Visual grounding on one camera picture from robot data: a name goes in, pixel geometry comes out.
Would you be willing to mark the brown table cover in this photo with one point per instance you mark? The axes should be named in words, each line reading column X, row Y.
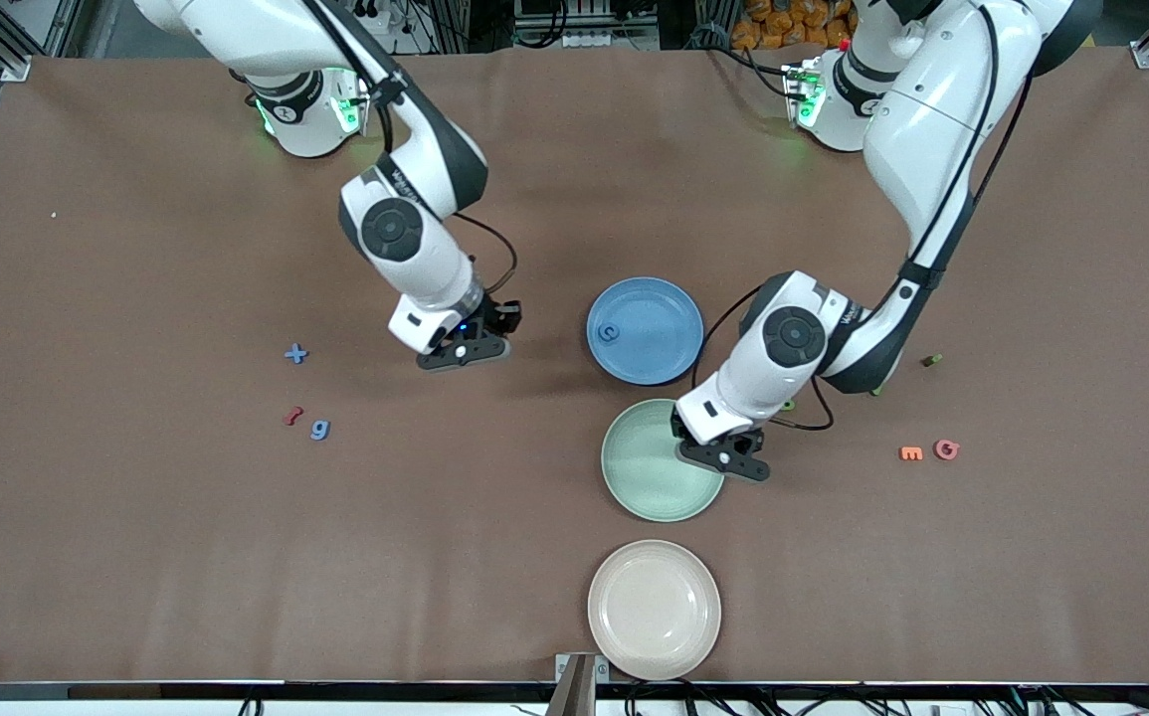
column 236, row 547

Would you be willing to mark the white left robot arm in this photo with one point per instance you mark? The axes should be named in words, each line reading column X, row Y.
column 932, row 129

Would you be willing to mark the blue letter g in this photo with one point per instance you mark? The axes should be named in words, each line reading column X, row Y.
column 320, row 436

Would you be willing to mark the pink letter G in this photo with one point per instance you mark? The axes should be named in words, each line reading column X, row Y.
column 939, row 450

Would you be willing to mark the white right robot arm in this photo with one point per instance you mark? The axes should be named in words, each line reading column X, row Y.
column 405, row 229

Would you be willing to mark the green plate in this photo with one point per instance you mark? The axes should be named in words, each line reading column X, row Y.
column 644, row 467

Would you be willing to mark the green-lit electronics box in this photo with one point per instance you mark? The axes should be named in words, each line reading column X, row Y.
column 803, row 94
column 353, row 104

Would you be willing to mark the orange letter E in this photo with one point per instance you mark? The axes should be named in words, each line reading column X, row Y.
column 911, row 453

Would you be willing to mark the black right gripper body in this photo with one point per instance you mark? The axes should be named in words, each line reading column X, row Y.
column 490, row 320

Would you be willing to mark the blue letter X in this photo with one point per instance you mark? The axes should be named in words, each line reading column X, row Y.
column 295, row 353

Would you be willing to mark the white power strip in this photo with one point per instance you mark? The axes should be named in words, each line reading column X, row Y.
column 380, row 15

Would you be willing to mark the orange bagged items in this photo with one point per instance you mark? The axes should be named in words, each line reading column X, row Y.
column 793, row 20

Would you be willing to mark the beige plate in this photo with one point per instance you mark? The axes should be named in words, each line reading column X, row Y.
column 654, row 610

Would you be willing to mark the red letter I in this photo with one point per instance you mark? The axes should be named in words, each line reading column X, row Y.
column 292, row 417

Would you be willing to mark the blue plate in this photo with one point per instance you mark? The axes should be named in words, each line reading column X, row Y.
column 654, row 338

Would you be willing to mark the metal bracket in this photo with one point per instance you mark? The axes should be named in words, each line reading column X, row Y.
column 579, row 686

